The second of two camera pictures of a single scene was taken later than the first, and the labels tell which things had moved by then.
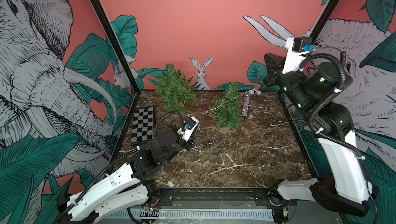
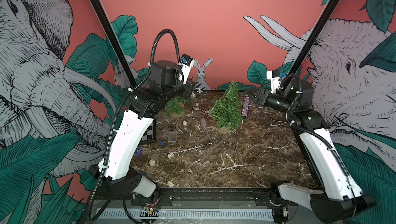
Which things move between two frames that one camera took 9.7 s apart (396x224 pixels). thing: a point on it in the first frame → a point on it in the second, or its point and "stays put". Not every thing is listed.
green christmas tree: [226, 110] stays put
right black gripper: [276, 65] → [263, 98]
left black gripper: [188, 144] → [188, 86]
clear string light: [254, 90] → [198, 114]
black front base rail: [217, 197] stays put
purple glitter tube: [246, 102] stays put
